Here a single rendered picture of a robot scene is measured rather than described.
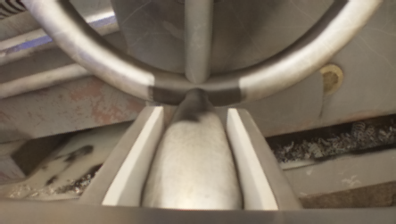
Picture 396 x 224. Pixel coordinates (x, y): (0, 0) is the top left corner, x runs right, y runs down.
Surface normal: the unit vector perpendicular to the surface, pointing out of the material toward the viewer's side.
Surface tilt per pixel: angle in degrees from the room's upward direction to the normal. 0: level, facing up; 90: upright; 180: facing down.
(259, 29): 90
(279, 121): 90
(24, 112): 90
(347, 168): 90
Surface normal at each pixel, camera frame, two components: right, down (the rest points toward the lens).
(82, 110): -0.01, 0.47
